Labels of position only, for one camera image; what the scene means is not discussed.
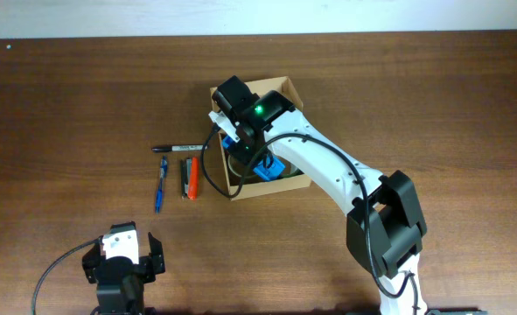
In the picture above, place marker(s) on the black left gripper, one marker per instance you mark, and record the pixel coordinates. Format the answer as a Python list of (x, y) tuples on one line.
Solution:
[(151, 263)]

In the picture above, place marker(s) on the brown cardboard box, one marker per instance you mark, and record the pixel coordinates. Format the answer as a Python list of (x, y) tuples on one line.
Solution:
[(284, 94)]

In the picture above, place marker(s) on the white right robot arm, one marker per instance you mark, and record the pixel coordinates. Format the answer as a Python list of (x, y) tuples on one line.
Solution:
[(385, 225)]

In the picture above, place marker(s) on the beige masking tape roll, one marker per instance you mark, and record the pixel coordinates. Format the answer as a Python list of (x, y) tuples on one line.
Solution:
[(237, 169)]

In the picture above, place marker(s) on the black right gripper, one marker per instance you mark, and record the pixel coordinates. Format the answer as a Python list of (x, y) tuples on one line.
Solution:
[(249, 154)]

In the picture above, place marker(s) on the black marker pen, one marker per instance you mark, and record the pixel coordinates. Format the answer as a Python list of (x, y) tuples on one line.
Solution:
[(174, 148)]

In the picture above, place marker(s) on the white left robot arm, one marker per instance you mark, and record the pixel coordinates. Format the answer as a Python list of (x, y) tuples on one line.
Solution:
[(124, 298)]

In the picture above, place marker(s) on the blue plastic case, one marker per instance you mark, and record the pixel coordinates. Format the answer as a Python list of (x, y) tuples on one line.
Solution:
[(266, 166)]

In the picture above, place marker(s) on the blue ballpoint pen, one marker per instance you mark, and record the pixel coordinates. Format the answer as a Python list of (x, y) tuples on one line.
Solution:
[(163, 168)]

